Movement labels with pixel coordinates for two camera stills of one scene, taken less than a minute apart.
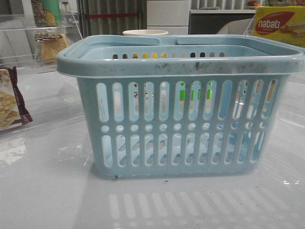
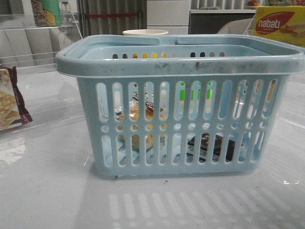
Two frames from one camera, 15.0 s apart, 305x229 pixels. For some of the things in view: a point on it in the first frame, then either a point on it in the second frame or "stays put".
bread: (51, 44) to (145, 125)
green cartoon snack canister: (46, 13) stays put
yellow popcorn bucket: (145, 32) stays put
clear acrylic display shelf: (34, 94) stays put
